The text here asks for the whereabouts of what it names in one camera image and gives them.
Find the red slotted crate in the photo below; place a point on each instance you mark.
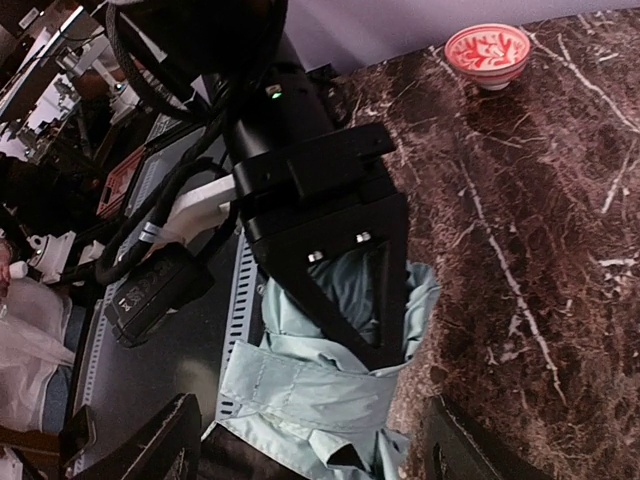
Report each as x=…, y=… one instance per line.
x=117, y=184

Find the mint and black folding umbrella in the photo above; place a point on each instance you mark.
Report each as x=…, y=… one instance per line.
x=307, y=407

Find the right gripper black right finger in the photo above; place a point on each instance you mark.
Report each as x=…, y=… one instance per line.
x=458, y=447

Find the red patterned round bowl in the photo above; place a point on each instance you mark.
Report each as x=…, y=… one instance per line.
x=489, y=55

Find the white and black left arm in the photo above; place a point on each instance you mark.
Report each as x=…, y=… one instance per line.
x=262, y=100

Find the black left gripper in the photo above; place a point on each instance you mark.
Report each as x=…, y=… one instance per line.
x=308, y=208

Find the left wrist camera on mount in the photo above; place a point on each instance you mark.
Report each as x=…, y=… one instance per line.
x=176, y=271

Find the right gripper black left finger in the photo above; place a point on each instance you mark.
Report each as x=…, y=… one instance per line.
x=168, y=446

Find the grey slotted cable duct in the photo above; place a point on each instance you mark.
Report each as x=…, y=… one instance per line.
x=124, y=388

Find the white plastic bag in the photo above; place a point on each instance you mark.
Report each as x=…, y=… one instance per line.
x=37, y=356

